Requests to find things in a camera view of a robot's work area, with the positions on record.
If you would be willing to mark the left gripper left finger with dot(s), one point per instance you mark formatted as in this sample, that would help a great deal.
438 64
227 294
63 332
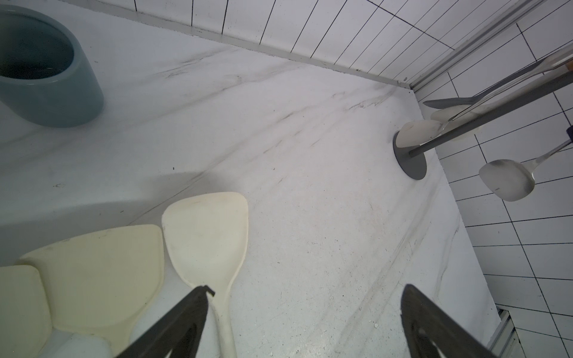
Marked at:
178 333

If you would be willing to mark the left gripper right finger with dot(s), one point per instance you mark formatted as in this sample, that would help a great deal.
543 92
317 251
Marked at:
430 332

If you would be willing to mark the cream slotted turner green handle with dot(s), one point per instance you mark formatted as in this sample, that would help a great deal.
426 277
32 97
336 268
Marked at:
100 284

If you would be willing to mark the cream spoon wooden handle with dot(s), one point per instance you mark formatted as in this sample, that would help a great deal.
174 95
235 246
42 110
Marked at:
207 239

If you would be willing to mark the cream spatula green handle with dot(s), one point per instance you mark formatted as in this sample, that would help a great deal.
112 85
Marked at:
26 323

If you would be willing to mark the cream utensil dark wooden handle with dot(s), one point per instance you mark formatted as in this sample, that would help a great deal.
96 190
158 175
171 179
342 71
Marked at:
511 180

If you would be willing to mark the cream spatula light wooden handle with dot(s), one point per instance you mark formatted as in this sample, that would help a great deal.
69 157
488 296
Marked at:
417 133

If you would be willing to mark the dark grey utensil rack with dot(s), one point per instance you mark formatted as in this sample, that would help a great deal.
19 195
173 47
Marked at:
412 159

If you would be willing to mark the dark grey hanging spatula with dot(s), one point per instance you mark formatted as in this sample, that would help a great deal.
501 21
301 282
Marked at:
444 103

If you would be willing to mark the teal ceramic cup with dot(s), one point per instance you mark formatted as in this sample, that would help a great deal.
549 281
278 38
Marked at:
46 77

